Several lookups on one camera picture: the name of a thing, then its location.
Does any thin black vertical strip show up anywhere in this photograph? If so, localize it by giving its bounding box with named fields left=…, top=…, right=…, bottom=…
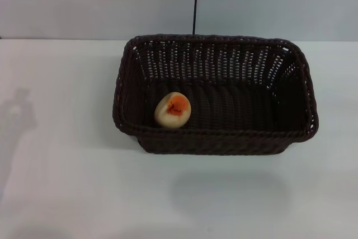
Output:
left=191, top=0, right=200, bottom=35

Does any dark brown woven basket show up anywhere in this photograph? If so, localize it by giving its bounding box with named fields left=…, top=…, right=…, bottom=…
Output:
left=111, top=33, right=319, bottom=156

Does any round bun with orange centre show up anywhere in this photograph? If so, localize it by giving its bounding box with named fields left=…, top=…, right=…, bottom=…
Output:
left=154, top=91, right=192, bottom=129

